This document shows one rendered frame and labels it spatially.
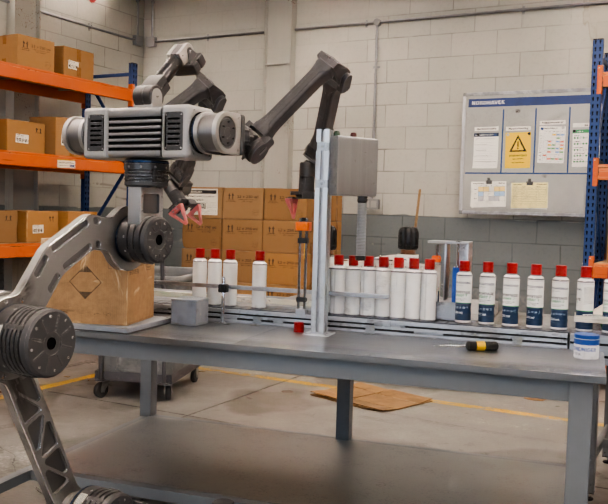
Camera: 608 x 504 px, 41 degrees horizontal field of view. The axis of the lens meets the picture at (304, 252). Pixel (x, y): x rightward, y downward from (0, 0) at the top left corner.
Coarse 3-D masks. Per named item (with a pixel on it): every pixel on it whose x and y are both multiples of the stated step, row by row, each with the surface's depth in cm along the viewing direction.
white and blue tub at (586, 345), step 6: (576, 336) 237; (582, 336) 235; (588, 336) 234; (594, 336) 234; (576, 342) 237; (582, 342) 235; (588, 342) 234; (594, 342) 234; (576, 348) 237; (582, 348) 235; (588, 348) 234; (594, 348) 234; (576, 354) 237; (582, 354) 235; (588, 354) 234; (594, 354) 235
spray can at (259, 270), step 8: (256, 256) 290; (264, 256) 291; (256, 264) 289; (264, 264) 289; (256, 272) 289; (264, 272) 290; (256, 280) 289; (264, 280) 290; (256, 296) 289; (264, 296) 290; (256, 304) 290; (264, 304) 290
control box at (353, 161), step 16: (336, 144) 261; (352, 144) 264; (368, 144) 268; (336, 160) 261; (352, 160) 264; (368, 160) 268; (336, 176) 261; (352, 176) 265; (368, 176) 268; (336, 192) 261; (352, 192) 265; (368, 192) 269
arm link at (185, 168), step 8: (200, 104) 295; (208, 104) 294; (216, 104) 290; (224, 104) 293; (216, 112) 293; (176, 160) 312; (176, 168) 314; (184, 168) 310; (192, 168) 313; (176, 176) 315; (184, 176) 314
